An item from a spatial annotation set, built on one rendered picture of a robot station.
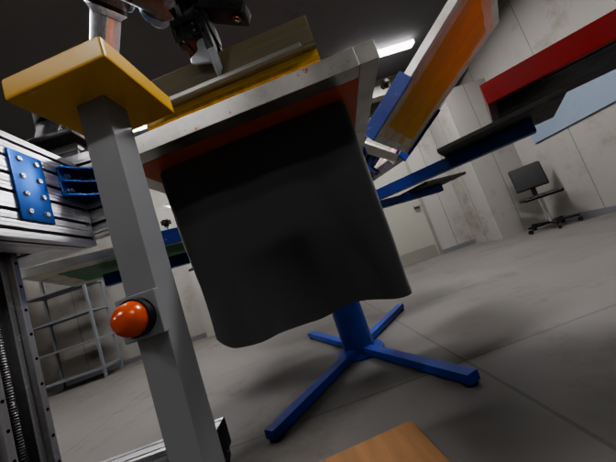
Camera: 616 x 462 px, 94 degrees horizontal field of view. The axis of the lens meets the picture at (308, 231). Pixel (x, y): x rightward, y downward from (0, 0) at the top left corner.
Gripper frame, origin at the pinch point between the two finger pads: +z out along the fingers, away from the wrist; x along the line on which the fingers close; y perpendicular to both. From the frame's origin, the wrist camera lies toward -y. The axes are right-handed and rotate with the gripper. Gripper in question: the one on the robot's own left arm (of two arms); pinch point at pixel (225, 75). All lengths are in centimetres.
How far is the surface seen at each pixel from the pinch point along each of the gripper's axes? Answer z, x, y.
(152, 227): 34.0, 24.0, 9.7
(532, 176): 27, -422, -324
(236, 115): 13.9, 6.9, -1.1
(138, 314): 44, 30, 10
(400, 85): -17, -69, -59
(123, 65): 15.6, 28.0, 5.2
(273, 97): 13.4, 7.1, -9.0
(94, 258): 13, -52, 89
